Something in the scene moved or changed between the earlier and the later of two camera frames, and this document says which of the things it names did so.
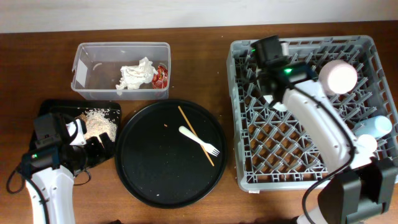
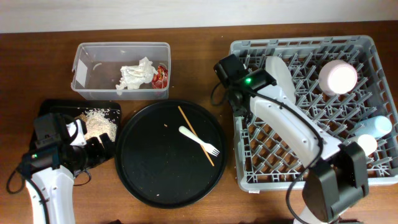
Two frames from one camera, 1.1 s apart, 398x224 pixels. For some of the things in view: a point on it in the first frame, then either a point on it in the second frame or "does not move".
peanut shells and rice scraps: (99, 121) does not move
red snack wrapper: (159, 79) does not move
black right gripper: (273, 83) to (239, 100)
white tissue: (132, 76) does not move
